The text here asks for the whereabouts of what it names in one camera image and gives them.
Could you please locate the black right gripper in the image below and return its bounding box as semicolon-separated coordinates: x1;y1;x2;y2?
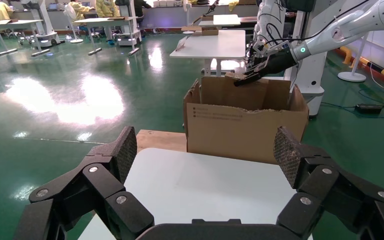
234;45;301;88

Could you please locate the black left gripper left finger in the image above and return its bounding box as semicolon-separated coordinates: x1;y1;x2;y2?
13;125;155;240

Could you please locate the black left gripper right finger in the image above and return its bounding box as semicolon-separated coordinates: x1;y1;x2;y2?
273;125;384;240

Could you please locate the small brown box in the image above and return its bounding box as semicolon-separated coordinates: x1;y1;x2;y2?
224;71;250;82

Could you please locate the big cardboard box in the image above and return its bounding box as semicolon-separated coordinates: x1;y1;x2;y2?
182;73;310;166

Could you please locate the white desk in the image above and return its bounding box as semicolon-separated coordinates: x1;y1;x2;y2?
169;29;247;78
198;13;243;30

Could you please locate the white robot torso column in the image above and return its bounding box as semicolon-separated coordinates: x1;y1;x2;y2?
254;0;327;117

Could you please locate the black power adapter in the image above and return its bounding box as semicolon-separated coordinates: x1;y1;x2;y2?
354;103;383;115

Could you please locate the wooden board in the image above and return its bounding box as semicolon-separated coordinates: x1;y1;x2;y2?
135;129;188;153

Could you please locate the long grey counter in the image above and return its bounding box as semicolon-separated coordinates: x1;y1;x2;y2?
142;3;259;30

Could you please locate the white floor stand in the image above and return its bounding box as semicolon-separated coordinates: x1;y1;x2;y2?
337;36;368;83

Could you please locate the person in black clothes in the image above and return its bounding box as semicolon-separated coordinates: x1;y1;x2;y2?
133;0;153;18

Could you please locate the white mobile robot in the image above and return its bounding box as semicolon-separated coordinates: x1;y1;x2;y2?
21;0;61;48
115;0;143;46

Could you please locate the white work table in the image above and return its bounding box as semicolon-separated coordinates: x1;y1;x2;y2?
73;16;141;56
0;19;44;57

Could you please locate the person in yellow coat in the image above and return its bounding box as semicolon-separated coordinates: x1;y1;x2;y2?
95;0;122;19
69;0;95;21
0;0;14;21

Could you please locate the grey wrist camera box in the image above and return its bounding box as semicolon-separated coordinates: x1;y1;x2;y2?
254;40;273;58

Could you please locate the black cable with yellow tag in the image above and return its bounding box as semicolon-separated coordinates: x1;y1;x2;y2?
271;0;373;46

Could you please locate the white pedestal fan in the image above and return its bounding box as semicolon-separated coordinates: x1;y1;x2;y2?
64;3;84;44

